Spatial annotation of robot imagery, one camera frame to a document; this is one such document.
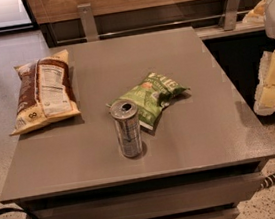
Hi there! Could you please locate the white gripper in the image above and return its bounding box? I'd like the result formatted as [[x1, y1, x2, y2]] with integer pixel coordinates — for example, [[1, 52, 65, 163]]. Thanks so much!
[[243, 0, 275, 116]]

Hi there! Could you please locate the silver redbull can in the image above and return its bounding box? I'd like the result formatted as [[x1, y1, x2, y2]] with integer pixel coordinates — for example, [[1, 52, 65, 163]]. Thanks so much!
[[109, 99, 143, 158]]

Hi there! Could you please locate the green chip bag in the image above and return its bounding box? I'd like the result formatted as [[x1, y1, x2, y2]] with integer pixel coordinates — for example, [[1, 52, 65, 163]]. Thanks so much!
[[109, 72, 187, 130]]

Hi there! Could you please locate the grey drawer cabinet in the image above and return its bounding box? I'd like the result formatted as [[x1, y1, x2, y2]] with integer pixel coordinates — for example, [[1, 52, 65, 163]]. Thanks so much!
[[0, 27, 275, 219]]

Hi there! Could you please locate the upper grey drawer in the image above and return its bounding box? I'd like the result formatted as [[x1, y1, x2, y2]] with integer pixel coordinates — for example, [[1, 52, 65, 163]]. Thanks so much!
[[36, 172, 263, 219]]

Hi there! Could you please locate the brown and yellow snack bag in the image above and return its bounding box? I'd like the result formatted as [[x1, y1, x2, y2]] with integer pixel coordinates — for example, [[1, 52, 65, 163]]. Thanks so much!
[[12, 49, 80, 135]]

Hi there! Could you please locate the right metal bracket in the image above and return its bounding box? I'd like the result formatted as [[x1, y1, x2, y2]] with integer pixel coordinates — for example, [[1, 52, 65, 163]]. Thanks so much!
[[219, 0, 240, 31]]

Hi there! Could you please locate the metal bracket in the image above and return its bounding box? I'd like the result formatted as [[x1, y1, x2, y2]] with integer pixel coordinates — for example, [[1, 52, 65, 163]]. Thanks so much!
[[219, 0, 240, 31], [78, 3, 99, 42]]

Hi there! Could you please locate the left metal bracket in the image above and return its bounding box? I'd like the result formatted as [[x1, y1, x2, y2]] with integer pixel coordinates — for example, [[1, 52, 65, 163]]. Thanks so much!
[[78, 3, 99, 42]]

